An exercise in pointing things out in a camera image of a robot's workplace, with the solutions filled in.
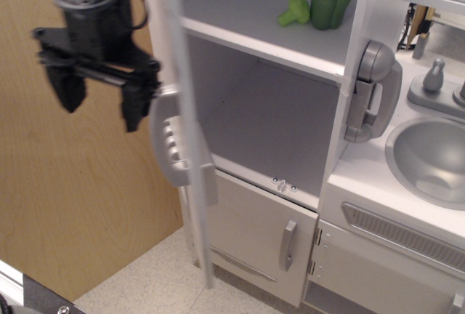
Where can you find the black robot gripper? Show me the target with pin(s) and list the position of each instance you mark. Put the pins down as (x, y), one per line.
(96, 43)

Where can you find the white toy fridge door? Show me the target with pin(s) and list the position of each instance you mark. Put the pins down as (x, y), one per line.
(169, 42)

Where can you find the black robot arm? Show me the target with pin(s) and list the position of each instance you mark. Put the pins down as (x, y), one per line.
(96, 43)

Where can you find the light wooden board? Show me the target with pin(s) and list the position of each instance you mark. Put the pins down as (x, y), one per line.
(81, 197)

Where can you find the white toy kitchen cabinet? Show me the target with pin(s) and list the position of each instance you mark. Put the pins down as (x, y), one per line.
(273, 102)

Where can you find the green toy broccoli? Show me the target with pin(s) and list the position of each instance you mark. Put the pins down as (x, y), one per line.
(298, 11)

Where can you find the white toy freezer door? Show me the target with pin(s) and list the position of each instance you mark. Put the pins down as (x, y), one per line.
(245, 229)

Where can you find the grey toy telephone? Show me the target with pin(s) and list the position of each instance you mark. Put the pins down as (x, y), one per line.
(375, 95)

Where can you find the white toy oven door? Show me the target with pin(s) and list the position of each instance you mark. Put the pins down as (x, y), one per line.
(379, 278)

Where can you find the grey toy sink basin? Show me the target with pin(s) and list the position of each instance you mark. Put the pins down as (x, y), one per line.
(426, 155)

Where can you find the grey toy faucet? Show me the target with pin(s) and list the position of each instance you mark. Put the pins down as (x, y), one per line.
(434, 92)

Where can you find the grey oven vent panel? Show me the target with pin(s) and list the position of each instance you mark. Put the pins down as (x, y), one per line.
(408, 238)

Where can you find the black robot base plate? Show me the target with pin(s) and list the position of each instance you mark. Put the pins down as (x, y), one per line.
(22, 294)

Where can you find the grey freezer door handle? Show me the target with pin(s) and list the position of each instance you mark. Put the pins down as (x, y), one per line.
(285, 257)

